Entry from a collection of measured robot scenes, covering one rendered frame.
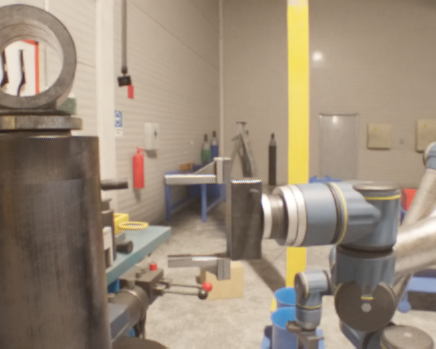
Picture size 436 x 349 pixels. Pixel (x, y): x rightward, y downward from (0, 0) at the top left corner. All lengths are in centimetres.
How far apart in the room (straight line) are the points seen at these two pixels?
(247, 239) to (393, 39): 1140
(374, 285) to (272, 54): 1095
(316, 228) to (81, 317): 38
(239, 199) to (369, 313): 31
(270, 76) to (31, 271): 1099
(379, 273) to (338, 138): 1054
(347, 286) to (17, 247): 52
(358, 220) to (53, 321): 48
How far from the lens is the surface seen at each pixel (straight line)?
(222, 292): 338
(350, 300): 68
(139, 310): 113
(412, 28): 1208
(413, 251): 84
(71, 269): 54
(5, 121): 53
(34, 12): 57
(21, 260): 52
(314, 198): 59
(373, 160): 1140
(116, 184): 81
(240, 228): 57
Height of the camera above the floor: 146
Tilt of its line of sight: 6 degrees down
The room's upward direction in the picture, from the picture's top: 1 degrees counter-clockwise
